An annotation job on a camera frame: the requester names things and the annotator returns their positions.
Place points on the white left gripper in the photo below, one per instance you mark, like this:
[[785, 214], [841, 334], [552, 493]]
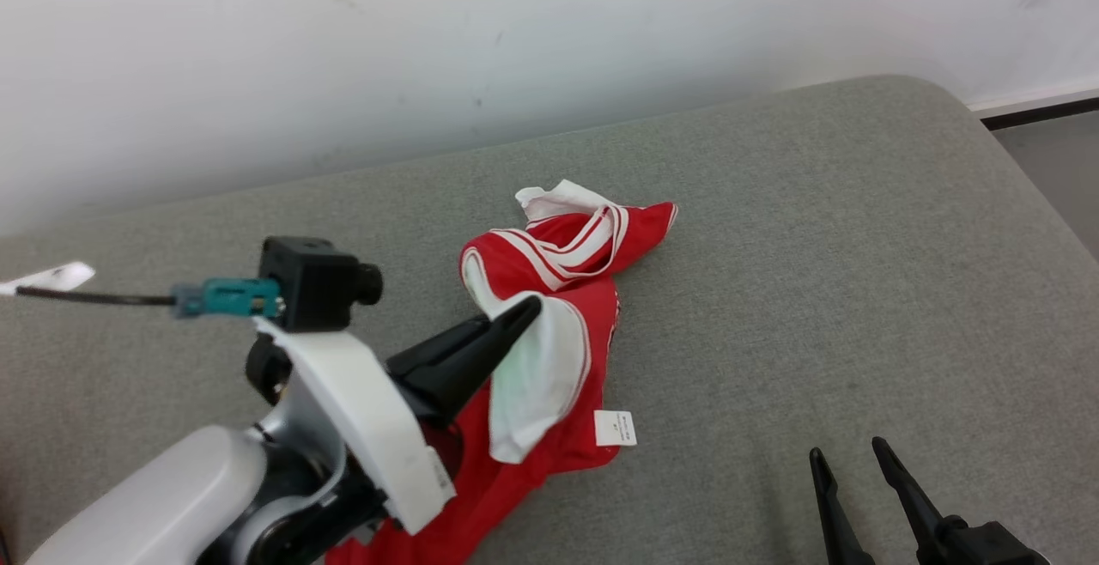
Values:
[[361, 410]]

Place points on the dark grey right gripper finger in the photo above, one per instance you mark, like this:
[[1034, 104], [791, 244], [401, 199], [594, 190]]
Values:
[[837, 513], [910, 505]]

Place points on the red Bulls basketball jersey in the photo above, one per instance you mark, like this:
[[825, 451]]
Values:
[[558, 264]]

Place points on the white skirting board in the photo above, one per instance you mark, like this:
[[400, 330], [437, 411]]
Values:
[[1030, 106]]

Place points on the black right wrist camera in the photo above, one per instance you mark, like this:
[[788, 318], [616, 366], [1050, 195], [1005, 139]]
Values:
[[996, 546]]

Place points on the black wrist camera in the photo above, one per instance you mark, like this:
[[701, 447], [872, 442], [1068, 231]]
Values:
[[313, 283], [996, 546]]

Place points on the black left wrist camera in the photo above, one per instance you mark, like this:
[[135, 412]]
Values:
[[313, 283]]

